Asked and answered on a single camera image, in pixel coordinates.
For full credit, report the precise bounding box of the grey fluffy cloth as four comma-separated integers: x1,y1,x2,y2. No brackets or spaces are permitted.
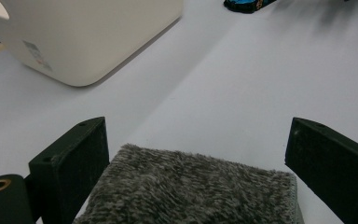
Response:
72,143,306,224

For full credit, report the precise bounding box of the white plastic bin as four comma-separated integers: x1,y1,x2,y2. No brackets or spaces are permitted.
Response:
0,0,185,88

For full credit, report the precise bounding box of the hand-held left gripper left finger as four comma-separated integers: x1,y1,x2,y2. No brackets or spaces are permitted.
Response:
28,117,111,224

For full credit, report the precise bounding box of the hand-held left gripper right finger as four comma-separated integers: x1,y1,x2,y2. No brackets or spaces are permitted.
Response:
284,117,358,224

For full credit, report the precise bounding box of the blue toy car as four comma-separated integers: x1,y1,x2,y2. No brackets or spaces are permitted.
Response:
223,0,278,14

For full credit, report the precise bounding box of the white table sheet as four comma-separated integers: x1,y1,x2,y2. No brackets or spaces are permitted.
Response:
0,0,358,224

